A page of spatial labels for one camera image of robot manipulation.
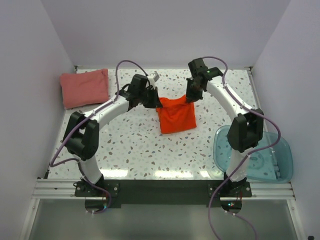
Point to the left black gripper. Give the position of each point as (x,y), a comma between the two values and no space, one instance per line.
(155,102)

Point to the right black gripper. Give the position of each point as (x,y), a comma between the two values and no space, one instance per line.
(190,97)

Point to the orange t shirt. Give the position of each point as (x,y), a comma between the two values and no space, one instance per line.
(176,115)

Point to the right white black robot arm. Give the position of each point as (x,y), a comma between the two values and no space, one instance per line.
(246,129)

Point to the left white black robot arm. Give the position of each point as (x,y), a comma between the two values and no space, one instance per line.
(83,129)

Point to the folded pink t shirt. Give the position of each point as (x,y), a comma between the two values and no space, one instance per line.
(81,89)

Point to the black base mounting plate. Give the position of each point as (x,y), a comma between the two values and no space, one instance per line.
(114,193)

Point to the clear blue plastic bin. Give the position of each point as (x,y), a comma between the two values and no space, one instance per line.
(272,165)

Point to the aluminium frame rail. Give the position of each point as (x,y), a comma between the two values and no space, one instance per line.
(132,147)

